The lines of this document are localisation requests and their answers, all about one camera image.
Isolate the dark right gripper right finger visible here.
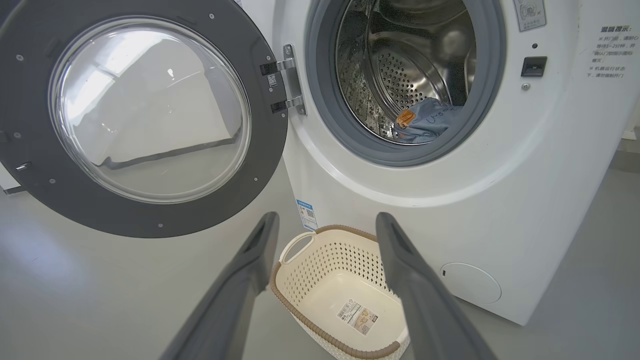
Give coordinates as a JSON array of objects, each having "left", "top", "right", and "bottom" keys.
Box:
[{"left": 376, "top": 212, "right": 498, "bottom": 360}]

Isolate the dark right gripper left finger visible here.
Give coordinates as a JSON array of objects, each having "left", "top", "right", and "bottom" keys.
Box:
[{"left": 160, "top": 212, "right": 281, "bottom": 360}]

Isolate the black round glass washer door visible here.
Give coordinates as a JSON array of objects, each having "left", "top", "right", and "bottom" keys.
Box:
[{"left": 0, "top": 0, "right": 289, "bottom": 239}]

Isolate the blue garment with orange patches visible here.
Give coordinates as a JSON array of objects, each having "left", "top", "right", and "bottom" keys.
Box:
[{"left": 392, "top": 97, "right": 466, "bottom": 145}]

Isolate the white front-load washing machine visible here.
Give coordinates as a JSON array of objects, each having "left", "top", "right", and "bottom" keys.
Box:
[{"left": 240, "top": 0, "right": 640, "bottom": 327}]

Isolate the metal door hinge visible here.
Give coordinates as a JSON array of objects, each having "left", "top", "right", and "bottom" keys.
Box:
[{"left": 260, "top": 44, "right": 307, "bottom": 116}]

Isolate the stainless steel washer drum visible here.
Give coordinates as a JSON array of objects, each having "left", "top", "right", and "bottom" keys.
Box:
[{"left": 336, "top": 0, "right": 477, "bottom": 145}]

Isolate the black door latch socket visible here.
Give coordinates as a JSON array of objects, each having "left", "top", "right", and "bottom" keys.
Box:
[{"left": 520, "top": 56, "right": 548, "bottom": 78}]

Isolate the round white filter cover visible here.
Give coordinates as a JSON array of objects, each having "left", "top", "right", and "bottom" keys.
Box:
[{"left": 440, "top": 262, "right": 502, "bottom": 305}]

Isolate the paper label inside basket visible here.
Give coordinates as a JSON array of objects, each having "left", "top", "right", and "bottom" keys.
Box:
[{"left": 336, "top": 299, "right": 379, "bottom": 336}]

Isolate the cream basket with brown rim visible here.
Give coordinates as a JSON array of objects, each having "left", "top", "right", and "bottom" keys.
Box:
[{"left": 270, "top": 224, "right": 411, "bottom": 360}]

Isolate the blue energy label sticker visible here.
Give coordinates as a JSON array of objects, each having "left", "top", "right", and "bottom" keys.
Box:
[{"left": 296, "top": 199, "right": 319, "bottom": 232}]

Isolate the grey warning sticker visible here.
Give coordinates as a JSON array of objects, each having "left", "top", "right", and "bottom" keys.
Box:
[{"left": 512, "top": 0, "right": 547, "bottom": 33}]

